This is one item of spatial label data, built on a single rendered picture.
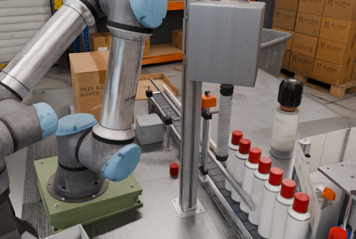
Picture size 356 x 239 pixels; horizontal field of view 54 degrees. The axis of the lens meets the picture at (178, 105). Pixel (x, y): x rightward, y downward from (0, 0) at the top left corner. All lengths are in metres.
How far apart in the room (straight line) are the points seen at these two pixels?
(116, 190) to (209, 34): 0.57
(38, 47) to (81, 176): 0.41
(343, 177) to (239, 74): 0.32
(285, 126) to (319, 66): 3.34
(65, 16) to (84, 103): 0.70
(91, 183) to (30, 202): 0.25
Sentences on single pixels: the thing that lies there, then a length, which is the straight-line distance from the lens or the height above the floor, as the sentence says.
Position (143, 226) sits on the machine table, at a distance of 1.11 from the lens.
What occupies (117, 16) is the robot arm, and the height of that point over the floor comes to 1.44.
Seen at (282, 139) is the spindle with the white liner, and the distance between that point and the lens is 1.34.
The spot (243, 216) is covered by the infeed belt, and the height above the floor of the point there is 0.88.
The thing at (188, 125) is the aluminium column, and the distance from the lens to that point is 0.99.
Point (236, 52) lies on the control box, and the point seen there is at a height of 1.37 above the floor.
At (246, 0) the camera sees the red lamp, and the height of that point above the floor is 1.48.
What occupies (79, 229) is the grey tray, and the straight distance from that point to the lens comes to 1.08.
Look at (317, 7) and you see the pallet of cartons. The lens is 4.57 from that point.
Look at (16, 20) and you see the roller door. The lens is 5.21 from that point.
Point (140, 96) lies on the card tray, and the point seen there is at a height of 0.83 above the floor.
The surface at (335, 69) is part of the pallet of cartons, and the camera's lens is 4.51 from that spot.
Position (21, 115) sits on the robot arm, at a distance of 0.75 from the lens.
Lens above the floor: 1.59
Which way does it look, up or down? 24 degrees down
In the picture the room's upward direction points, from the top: 1 degrees clockwise
